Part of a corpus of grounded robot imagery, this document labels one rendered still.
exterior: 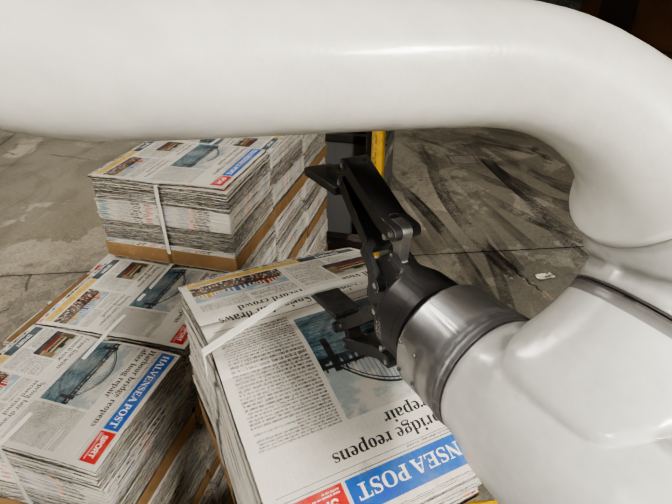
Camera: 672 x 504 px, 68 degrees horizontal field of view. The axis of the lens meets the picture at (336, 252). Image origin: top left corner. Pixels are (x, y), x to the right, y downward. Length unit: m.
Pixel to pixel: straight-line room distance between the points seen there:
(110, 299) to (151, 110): 1.14
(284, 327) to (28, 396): 0.67
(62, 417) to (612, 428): 0.95
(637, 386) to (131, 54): 0.25
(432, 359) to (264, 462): 0.22
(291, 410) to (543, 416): 0.29
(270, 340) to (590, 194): 0.39
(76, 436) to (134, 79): 0.89
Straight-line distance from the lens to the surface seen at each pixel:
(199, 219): 1.28
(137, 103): 0.19
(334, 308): 0.53
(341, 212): 2.59
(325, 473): 0.49
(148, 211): 1.34
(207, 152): 1.45
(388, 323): 0.37
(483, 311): 0.34
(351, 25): 0.20
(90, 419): 1.05
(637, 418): 0.27
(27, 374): 1.19
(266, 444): 0.50
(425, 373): 0.34
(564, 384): 0.28
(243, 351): 0.56
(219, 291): 0.69
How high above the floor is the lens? 1.56
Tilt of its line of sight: 32 degrees down
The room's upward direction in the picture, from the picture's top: straight up
